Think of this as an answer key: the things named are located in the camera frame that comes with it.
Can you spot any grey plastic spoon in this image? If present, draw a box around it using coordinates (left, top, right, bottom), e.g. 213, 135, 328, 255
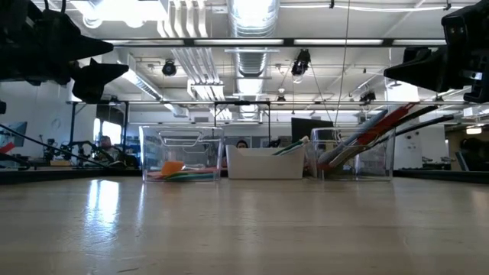
318, 109, 390, 166

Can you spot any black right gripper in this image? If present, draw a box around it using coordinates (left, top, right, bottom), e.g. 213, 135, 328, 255
384, 3, 489, 103

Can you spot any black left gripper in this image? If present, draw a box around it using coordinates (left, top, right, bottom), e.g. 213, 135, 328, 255
0, 0, 130, 104

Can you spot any orange spatula with clear handle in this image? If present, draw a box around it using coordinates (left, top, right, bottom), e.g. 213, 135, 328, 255
159, 160, 186, 177

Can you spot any black aluminium table frame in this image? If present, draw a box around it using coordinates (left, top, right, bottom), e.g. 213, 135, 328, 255
0, 164, 489, 185

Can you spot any blue silicone spatula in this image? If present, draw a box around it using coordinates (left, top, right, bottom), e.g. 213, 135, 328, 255
164, 173, 219, 183

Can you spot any black metal workstation frame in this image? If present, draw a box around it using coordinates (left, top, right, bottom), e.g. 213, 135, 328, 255
212, 100, 272, 148
66, 99, 131, 166

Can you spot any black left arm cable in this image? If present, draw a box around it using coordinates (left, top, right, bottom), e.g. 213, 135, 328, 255
0, 124, 108, 169

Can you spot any blue wall screen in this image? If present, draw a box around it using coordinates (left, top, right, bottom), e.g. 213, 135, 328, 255
0, 121, 28, 154

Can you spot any white plastic bin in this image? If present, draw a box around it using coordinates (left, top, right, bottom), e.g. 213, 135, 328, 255
225, 144, 307, 180

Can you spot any red ladle with steel neck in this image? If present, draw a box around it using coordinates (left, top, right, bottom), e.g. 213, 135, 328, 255
316, 102, 420, 172

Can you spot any clear plastic bin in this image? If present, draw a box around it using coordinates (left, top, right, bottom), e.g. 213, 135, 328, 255
138, 125, 225, 183
309, 127, 397, 181

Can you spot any green-handled spreader knife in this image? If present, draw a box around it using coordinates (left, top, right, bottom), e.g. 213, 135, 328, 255
273, 134, 310, 157

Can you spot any black monitor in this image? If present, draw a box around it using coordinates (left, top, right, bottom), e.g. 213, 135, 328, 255
290, 117, 335, 141

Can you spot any silver ventilation duct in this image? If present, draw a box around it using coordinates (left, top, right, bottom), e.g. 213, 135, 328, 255
228, 0, 280, 123

